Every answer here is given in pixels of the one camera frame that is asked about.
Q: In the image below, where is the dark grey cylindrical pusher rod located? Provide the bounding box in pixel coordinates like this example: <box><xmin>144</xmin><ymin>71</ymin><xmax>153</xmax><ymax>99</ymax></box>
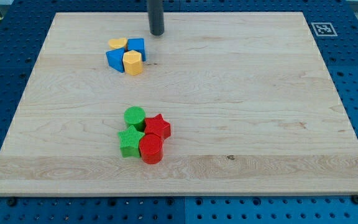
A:
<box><xmin>147</xmin><ymin>0</ymin><xmax>165</xmax><ymax>35</ymax></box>

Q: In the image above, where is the red star block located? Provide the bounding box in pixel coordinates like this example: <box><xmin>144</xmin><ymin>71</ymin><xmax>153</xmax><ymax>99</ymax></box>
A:
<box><xmin>144</xmin><ymin>114</ymin><xmax>172</xmax><ymax>141</ymax></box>

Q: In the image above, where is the green star block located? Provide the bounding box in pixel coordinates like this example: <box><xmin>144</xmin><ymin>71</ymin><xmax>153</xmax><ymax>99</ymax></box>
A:
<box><xmin>117</xmin><ymin>126</ymin><xmax>145</xmax><ymax>158</ymax></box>

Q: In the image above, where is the blue cube block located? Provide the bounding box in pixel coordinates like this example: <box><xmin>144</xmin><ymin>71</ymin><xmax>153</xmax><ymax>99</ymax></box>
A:
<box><xmin>127</xmin><ymin>38</ymin><xmax>146</xmax><ymax>62</ymax></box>

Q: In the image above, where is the yellow heart block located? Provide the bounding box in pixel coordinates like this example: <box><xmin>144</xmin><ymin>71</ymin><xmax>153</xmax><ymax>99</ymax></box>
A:
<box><xmin>108</xmin><ymin>37</ymin><xmax>127</xmax><ymax>50</ymax></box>

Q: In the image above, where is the yellow hexagon block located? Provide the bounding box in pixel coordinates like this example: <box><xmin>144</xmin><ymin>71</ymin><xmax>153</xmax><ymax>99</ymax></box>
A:
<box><xmin>122</xmin><ymin>50</ymin><xmax>143</xmax><ymax>76</ymax></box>

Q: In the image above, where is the blue triangle block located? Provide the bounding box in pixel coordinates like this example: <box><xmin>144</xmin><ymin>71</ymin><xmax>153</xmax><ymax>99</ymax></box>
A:
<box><xmin>106</xmin><ymin>48</ymin><xmax>125</xmax><ymax>73</ymax></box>

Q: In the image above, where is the green cylinder block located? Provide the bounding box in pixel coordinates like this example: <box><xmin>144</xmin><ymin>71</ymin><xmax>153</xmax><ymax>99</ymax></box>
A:
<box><xmin>124</xmin><ymin>106</ymin><xmax>145</xmax><ymax>131</ymax></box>

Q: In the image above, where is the red cylinder block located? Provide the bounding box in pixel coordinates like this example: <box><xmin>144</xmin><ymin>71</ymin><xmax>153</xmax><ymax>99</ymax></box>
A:
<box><xmin>139</xmin><ymin>134</ymin><xmax>163</xmax><ymax>164</ymax></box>

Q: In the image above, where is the light wooden board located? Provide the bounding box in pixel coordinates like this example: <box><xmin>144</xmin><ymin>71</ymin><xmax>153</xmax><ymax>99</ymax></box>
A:
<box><xmin>0</xmin><ymin>12</ymin><xmax>358</xmax><ymax>197</ymax></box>

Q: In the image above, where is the black white fiducial marker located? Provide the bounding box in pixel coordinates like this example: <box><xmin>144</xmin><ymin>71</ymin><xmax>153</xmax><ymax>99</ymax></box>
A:
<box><xmin>311</xmin><ymin>22</ymin><xmax>337</xmax><ymax>37</ymax></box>

